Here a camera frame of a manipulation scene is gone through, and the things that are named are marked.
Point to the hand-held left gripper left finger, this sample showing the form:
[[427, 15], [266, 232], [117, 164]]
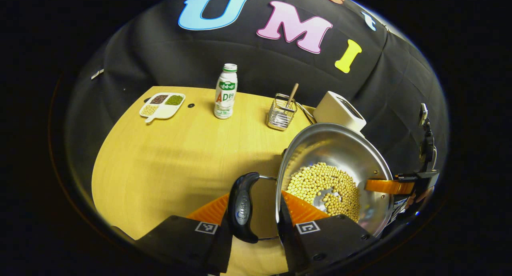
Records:
[[218, 244]]

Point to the white drink bottle green label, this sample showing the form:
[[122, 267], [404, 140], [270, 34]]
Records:
[[226, 96]]

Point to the silver cloth clip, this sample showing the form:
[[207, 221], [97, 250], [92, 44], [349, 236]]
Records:
[[97, 73]]

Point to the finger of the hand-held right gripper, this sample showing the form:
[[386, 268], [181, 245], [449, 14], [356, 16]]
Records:
[[388, 186]]

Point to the white toaster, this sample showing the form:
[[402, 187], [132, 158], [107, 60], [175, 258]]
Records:
[[340, 108]]

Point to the white divided tray of beans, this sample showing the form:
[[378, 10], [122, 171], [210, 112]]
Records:
[[162, 108]]

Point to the black backdrop cloth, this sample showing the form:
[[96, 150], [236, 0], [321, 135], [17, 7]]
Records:
[[160, 44]]

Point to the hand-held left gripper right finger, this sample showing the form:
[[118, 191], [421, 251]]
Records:
[[286, 228]]

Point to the pile of yellow soybeans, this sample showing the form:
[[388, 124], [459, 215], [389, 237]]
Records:
[[320, 184]]

